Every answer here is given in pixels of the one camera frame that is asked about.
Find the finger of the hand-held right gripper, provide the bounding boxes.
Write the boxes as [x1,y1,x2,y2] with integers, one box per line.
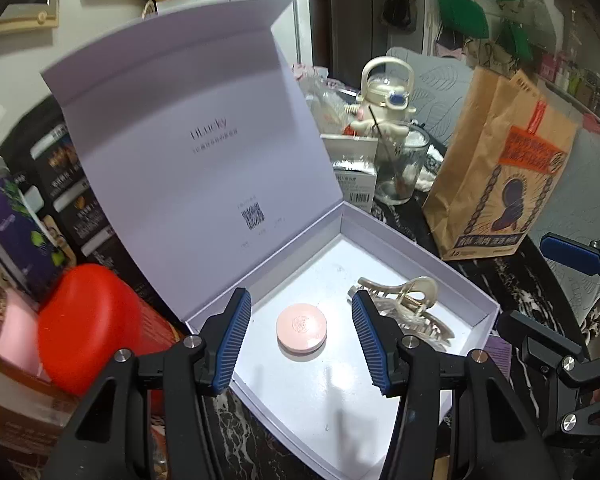
[539,231,600,291]
[496,309,600,453]

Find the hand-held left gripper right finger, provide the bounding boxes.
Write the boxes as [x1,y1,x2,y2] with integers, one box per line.
[350,290,561,480]

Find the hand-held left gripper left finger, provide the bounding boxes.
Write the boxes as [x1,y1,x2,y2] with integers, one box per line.
[45,287,253,480]

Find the pink round compact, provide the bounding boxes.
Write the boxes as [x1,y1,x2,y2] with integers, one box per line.
[276,302,329,358]

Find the beige hair claw clip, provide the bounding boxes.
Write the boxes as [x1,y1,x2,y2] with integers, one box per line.
[347,276,457,352]

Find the white hinged gift box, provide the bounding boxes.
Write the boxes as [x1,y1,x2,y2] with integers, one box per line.
[40,0,501,480]

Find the pink plastic packet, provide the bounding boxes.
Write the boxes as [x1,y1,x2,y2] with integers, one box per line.
[485,335,512,377]

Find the brown printed paper bag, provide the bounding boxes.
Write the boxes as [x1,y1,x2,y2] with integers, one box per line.
[422,66,579,261]

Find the red rounded case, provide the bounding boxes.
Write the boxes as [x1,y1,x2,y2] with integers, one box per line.
[36,263,143,397]

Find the white barcode carton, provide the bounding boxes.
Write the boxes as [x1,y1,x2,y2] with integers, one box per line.
[321,135,380,213]

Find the row of small bottles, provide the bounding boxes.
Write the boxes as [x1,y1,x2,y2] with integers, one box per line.
[540,50,600,126]

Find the clear glass cup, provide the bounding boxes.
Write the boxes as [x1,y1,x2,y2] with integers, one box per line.
[375,122,432,206]

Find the stirring stick in glass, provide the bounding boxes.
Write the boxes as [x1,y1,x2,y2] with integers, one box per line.
[371,109,407,192]

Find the grey leaf pattern pillow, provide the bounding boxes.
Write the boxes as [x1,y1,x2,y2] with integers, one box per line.
[385,47,474,147]

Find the pink box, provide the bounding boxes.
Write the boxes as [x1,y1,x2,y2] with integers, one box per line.
[0,290,51,381]

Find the black printed snack box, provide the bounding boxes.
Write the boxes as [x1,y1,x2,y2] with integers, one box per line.
[0,95,131,281]

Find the jar with purple label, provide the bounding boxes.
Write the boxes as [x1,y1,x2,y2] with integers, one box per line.
[0,155,76,301]

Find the black hanging bag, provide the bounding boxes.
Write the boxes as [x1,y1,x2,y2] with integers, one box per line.
[382,0,418,33]

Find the white refrigerator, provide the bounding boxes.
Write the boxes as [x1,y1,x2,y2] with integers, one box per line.
[155,0,313,68]

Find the cream water bottle with handle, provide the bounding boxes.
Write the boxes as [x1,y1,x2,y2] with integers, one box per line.
[347,56,417,138]

